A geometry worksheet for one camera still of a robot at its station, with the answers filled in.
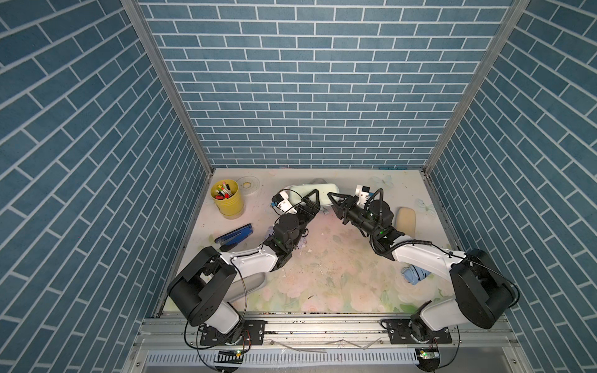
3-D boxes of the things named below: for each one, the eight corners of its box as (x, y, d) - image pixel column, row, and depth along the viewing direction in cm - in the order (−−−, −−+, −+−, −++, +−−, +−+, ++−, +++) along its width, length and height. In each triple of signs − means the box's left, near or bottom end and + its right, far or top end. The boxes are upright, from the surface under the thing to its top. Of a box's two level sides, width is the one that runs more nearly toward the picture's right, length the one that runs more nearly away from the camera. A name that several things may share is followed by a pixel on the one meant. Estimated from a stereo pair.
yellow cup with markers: (217, 219, 103) (206, 199, 92) (223, 199, 110) (214, 179, 99) (243, 219, 103) (235, 200, 92) (247, 199, 110) (241, 179, 99)
